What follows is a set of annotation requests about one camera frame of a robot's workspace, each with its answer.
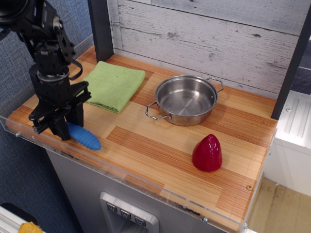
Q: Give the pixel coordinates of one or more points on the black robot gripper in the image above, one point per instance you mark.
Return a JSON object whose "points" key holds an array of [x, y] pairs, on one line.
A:
{"points": [[59, 102]]}

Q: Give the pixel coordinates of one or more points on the blue handled metal fork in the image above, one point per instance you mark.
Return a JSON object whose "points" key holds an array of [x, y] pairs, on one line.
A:
{"points": [[83, 136]]}

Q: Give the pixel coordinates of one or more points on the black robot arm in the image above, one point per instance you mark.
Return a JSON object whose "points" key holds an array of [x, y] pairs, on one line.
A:
{"points": [[38, 25]]}

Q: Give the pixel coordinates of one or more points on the green folded cloth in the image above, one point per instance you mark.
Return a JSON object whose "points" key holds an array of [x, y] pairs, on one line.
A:
{"points": [[112, 86]]}

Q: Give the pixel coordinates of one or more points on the clear acrylic table guard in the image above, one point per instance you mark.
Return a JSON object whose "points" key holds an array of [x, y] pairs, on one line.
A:
{"points": [[155, 156]]}

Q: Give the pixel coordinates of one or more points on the grey toy fridge cabinet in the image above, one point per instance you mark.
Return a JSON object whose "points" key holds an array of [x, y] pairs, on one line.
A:
{"points": [[83, 186]]}

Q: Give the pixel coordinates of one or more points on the silver dispenser button panel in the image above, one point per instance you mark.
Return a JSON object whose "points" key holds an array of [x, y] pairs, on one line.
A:
{"points": [[123, 217]]}

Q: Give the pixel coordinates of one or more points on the yellow black object bottom left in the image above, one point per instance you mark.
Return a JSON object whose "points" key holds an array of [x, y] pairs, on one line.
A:
{"points": [[15, 220]]}

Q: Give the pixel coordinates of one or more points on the stainless steel pot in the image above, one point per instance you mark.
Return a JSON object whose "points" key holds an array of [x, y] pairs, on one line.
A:
{"points": [[185, 100]]}

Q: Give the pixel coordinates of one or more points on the red plastic strawberry toy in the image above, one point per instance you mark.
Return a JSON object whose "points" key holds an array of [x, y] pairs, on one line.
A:
{"points": [[207, 154]]}

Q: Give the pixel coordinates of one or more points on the white toy sink unit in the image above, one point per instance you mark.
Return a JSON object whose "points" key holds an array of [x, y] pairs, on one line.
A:
{"points": [[288, 162]]}

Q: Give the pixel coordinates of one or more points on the dark left frame post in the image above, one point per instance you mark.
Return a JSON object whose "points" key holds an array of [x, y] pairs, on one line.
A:
{"points": [[100, 23]]}

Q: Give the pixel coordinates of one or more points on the dark frame post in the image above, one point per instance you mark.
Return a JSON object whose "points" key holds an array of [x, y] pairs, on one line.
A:
{"points": [[100, 23], [293, 66]]}

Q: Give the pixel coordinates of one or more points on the dark right frame post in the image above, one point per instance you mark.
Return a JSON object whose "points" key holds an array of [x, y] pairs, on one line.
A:
{"points": [[293, 66]]}

